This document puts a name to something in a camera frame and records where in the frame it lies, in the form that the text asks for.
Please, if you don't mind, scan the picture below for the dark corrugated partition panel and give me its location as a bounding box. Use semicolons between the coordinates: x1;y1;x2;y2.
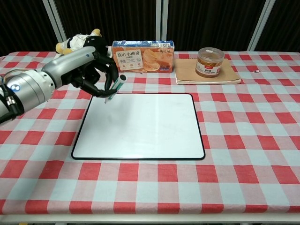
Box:
55;0;158;46
166;0;268;51
255;0;300;52
0;0;59;53

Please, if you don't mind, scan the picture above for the grey partition post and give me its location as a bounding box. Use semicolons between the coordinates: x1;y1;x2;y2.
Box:
43;0;68;43
247;0;276;51
156;0;168;46

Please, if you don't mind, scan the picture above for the black white plush toy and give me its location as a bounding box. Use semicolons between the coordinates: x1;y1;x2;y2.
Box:
55;28;111;57

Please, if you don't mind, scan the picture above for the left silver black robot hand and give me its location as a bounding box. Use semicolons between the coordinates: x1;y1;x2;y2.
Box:
42;45;118;98

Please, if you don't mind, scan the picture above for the orange blue cookie box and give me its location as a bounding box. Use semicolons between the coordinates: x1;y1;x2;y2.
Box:
111;39;176;73

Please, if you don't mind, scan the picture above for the brown paper notebook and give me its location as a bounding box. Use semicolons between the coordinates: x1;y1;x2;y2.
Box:
174;58;242;85

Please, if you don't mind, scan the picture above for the clear plastic snack jar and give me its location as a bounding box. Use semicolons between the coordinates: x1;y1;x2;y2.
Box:
195;47;225;77

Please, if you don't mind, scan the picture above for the red white checkered tablecloth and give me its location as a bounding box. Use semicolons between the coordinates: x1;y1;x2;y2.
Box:
0;50;300;215

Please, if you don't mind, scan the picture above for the white drawing board black rim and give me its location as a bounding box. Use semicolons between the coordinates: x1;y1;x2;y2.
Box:
71;93;206;161

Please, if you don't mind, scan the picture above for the green white marker pen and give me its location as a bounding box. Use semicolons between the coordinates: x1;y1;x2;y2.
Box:
104;74;127;104

